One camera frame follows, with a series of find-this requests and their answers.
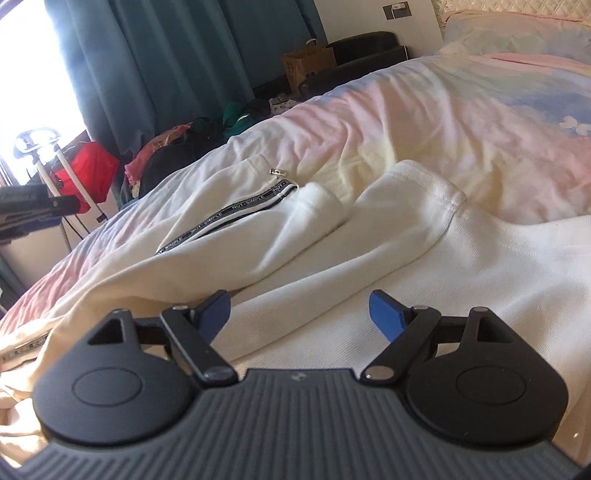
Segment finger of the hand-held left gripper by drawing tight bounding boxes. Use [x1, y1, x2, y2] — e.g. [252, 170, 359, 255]
[0, 196, 81, 219]
[0, 185, 48, 203]

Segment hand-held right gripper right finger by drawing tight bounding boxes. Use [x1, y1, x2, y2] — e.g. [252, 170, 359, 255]
[360, 289, 518, 387]

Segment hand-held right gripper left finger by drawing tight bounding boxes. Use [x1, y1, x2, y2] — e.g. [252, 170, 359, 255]
[87, 289, 239, 387]

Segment white pants with striped trim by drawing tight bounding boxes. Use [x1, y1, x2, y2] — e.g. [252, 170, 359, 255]
[0, 154, 591, 467]

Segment pink clothes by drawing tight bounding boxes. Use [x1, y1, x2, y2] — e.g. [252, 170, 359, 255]
[124, 122, 195, 195]

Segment dark clothes pile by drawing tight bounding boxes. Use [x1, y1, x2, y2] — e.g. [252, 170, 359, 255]
[137, 97, 279, 197]

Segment red bag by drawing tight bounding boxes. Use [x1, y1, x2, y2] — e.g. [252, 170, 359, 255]
[54, 140, 121, 216]

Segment garment steamer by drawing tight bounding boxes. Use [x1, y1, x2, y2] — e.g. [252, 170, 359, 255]
[13, 128, 108, 241]

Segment dark-framed window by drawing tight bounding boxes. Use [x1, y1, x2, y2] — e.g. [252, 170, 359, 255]
[0, 0, 89, 186]

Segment wide teal curtain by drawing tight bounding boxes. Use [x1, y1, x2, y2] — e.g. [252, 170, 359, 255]
[43, 0, 329, 158]

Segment green garment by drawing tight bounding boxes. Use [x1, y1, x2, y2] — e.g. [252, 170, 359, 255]
[222, 102, 262, 140]

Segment white patterned cloth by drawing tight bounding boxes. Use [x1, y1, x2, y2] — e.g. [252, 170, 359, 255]
[270, 89, 302, 114]

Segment brown paper bag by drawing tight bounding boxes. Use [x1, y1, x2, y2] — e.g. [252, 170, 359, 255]
[281, 39, 338, 94]

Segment black sofa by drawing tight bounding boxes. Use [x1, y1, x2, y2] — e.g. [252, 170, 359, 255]
[250, 31, 410, 108]

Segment pastel pillow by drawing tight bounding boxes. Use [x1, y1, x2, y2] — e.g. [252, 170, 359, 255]
[440, 8, 591, 62]

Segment white quilted headboard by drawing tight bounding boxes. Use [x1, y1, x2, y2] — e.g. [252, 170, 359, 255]
[431, 0, 591, 24]

